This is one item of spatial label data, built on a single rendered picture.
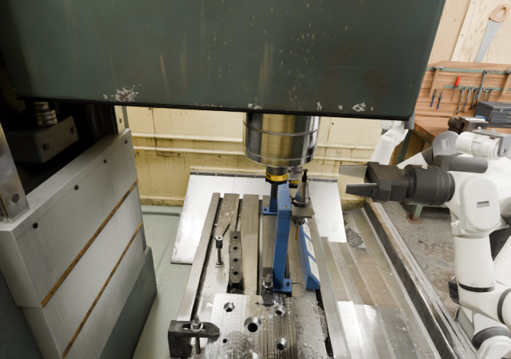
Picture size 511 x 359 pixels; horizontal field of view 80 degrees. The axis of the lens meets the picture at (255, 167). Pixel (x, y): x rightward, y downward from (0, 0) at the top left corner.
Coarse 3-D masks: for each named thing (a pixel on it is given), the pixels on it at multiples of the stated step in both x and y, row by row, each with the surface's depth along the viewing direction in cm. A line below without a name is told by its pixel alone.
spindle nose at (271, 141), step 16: (256, 128) 57; (272, 128) 55; (288, 128) 55; (304, 128) 56; (256, 144) 58; (272, 144) 57; (288, 144) 56; (304, 144) 58; (256, 160) 60; (272, 160) 58; (288, 160) 58; (304, 160) 60
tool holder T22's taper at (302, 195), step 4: (300, 180) 91; (308, 180) 91; (300, 184) 91; (304, 184) 91; (308, 184) 92; (300, 188) 91; (304, 188) 91; (308, 188) 92; (296, 192) 94; (300, 192) 92; (304, 192) 92; (308, 192) 93; (296, 196) 93; (300, 196) 92; (304, 196) 92; (308, 196) 93; (296, 200) 94; (300, 200) 92; (304, 200) 92; (308, 200) 94
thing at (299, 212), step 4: (292, 208) 91; (296, 208) 91; (300, 208) 91; (304, 208) 91; (308, 208) 92; (292, 212) 89; (296, 212) 89; (300, 212) 90; (304, 212) 90; (308, 212) 90; (312, 212) 90; (292, 216) 88; (296, 216) 88; (300, 216) 88; (304, 216) 88; (308, 216) 88; (312, 216) 88
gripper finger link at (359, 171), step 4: (360, 164) 70; (340, 168) 70; (344, 168) 70; (348, 168) 70; (352, 168) 70; (356, 168) 70; (360, 168) 70; (364, 168) 70; (340, 172) 71; (344, 172) 71; (348, 172) 71; (352, 172) 71; (356, 172) 70; (360, 172) 70; (364, 172) 70; (356, 176) 71; (360, 176) 71; (364, 176) 71
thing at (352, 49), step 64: (0, 0) 43; (64, 0) 42; (128, 0) 42; (192, 0) 42; (256, 0) 42; (320, 0) 42; (384, 0) 42; (64, 64) 46; (128, 64) 46; (192, 64) 46; (256, 64) 46; (320, 64) 46; (384, 64) 45
